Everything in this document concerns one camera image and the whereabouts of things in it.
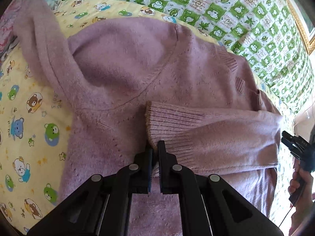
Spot pink knitted sweater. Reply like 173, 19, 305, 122
13, 0, 283, 236

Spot person's right hand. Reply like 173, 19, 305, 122
287, 163, 315, 217

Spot yellow cartoon bear blanket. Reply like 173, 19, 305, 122
0, 0, 294, 234

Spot green white checkered quilt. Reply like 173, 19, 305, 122
122, 0, 314, 112

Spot gold picture frame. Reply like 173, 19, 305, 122
286, 0, 314, 55

